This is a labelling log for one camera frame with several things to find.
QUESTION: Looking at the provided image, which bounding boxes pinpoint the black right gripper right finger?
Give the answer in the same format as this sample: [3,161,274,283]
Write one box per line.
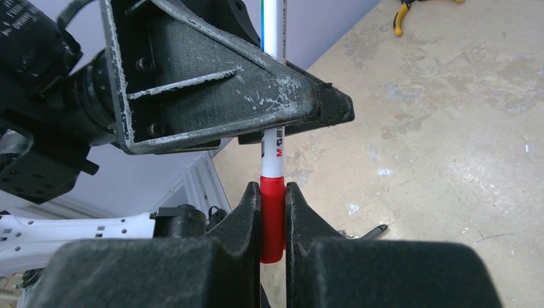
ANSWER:
[286,182,502,307]

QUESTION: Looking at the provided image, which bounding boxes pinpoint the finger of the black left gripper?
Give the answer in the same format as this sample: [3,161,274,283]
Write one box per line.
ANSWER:
[100,1,355,155]
[182,0,337,146]

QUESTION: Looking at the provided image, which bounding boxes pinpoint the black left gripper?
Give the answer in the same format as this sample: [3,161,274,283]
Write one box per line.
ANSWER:
[1,1,115,204]

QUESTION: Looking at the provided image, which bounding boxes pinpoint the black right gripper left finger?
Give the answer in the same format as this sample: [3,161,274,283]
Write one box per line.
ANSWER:
[28,182,261,307]

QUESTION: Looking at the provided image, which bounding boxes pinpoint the red and white marker pen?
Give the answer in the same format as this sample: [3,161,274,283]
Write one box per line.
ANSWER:
[260,0,287,178]

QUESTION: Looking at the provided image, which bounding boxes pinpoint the red marker cap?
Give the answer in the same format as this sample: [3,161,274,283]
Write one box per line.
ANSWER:
[260,176,286,264]

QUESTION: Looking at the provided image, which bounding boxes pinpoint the yellow handled needle-nose pliers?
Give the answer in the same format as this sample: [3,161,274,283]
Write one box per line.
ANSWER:
[393,0,465,37]

